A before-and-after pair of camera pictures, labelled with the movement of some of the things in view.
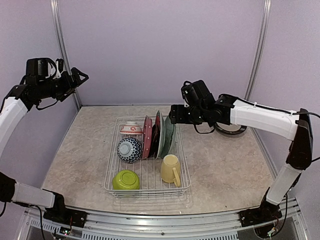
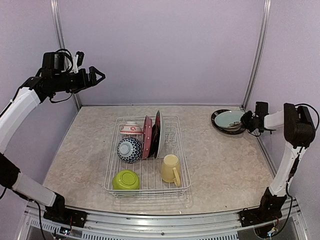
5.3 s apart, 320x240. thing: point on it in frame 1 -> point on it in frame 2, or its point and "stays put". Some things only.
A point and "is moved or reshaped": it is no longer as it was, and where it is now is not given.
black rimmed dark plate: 232,129 stays put
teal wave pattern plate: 169,129 is moved or reshaped
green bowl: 126,179 stays put
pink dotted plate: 147,140 stays put
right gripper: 177,115 -> 244,120
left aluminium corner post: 63,46 stays put
